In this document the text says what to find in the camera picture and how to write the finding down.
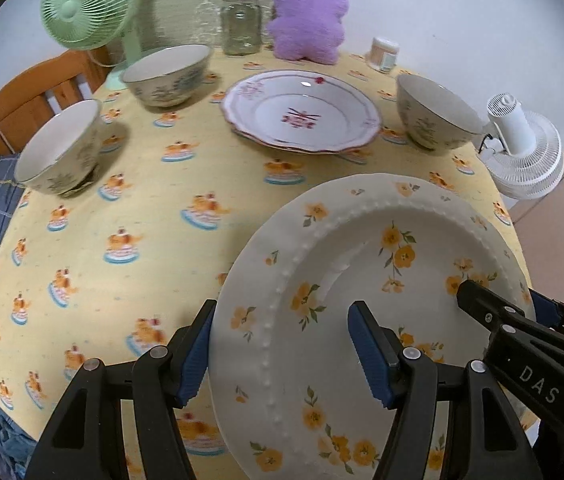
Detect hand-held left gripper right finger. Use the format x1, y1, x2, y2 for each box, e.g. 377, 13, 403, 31
347, 300, 538, 480

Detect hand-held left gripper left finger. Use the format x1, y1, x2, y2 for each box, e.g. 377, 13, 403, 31
24, 299, 219, 480

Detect white plate with yellow flowers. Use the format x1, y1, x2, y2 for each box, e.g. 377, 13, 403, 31
208, 172, 535, 480

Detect beige floral bowl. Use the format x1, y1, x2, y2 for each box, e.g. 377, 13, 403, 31
121, 43, 213, 109
396, 74, 485, 152
13, 99, 104, 197

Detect white plate with red pattern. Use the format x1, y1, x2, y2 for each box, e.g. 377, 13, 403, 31
219, 70, 383, 154

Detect white desk fan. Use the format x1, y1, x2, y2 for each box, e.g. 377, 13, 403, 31
479, 92, 564, 201

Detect yellow printed tablecloth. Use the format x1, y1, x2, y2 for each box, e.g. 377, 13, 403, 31
0, 52, 538, 480

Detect cotton swab container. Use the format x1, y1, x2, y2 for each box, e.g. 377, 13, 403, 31
366, 36, 400, 73

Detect glass jar with dark lid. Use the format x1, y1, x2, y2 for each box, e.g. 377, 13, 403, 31
220, 0, 263, 57

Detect purple plush toy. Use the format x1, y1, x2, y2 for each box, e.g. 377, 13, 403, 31
267, 0, 350, 65

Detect green desk fan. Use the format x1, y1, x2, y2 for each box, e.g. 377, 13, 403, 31
41, 0, 145, 92

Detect black fan cable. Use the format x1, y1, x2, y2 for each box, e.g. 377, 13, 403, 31
477, 132, 505, 156

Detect green patterned wall mat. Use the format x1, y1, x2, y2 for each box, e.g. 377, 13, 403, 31
134, 0, 348, 53

